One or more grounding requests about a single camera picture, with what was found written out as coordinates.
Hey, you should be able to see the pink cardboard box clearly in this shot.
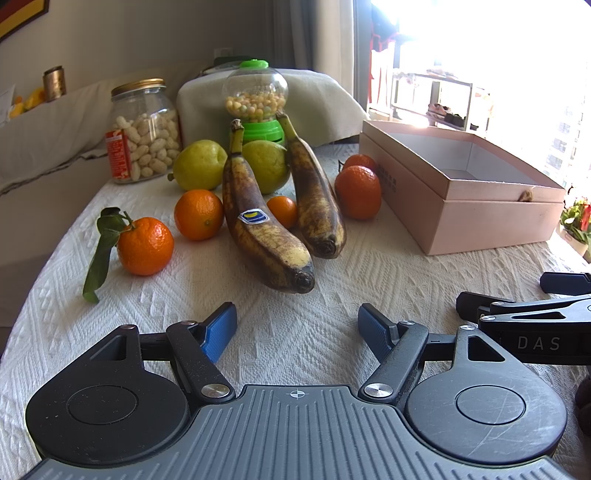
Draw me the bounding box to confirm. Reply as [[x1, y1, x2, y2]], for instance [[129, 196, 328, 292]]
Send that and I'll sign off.
[[360, 121, 565, 255]]

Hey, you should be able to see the mandarin with green leaf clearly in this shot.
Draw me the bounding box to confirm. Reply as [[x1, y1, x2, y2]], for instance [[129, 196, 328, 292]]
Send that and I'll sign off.
[[82, 207, 174, 304]]

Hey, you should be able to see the green pear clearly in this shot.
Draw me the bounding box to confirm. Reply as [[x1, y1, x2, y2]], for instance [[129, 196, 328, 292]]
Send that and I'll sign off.
[[168, 140, 228, 191], [242, 140, 290, 195]]

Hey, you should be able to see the orange mandarin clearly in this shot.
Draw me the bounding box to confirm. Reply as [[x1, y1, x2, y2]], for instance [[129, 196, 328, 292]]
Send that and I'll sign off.
[[174, 189, 224, 241]]

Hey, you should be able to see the framed red gold picture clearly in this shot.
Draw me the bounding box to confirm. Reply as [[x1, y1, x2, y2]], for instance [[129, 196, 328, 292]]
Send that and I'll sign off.
[[0, 0, 50, 41]]

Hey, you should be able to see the green candy dispenser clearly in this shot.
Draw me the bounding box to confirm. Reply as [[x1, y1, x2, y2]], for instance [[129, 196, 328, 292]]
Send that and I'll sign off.
[[222, 59, 288, 144]]

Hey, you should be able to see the white blanket covered cushion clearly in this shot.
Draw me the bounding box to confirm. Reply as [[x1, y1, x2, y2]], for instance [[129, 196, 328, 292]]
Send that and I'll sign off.
[[176, 69, 367, 148]]

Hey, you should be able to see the white textured tablecloth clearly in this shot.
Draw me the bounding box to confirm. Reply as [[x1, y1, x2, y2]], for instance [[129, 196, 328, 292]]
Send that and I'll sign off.
[[0, 142, 591, 480]]

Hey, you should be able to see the metal shoe rack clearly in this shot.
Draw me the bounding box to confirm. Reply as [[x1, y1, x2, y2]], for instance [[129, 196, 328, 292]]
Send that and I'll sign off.
[[390, 69, 493, 137]]

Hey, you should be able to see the operator hand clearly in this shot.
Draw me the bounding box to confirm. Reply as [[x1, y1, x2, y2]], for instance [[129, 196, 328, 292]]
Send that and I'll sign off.
[[575, 377, 591, 437]]

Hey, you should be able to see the ripe banana with sticker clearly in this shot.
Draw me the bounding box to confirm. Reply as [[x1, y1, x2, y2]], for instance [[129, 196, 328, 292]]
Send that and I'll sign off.
[[222, 119, 315, 294]]

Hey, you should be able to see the mandarin behind large one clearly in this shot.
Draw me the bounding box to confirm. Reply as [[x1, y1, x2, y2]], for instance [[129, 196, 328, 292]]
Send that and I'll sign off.
[[339, 154, 378, 173]]

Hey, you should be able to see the small orange kumquat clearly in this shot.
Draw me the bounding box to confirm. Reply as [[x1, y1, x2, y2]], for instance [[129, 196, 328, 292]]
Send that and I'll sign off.
[[266, 196, 297, 230]]

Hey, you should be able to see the glass jar of peanuts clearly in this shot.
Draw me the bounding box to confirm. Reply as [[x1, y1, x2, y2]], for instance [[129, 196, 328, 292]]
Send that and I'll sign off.
[[105, 78, 181, 184]]

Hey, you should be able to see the potted flower plant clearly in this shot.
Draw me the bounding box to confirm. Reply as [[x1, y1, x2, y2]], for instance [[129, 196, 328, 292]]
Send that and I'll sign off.
[[557, 197, 591, 259]]

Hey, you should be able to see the ripe brown banana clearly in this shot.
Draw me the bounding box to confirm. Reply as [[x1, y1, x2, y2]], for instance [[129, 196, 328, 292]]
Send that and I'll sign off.
[[276, 112, 346, 259]]

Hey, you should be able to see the bronze metal cup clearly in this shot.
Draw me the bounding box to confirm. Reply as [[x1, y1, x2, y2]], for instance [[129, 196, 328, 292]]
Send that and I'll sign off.
[[43, 65, 67, 102]]

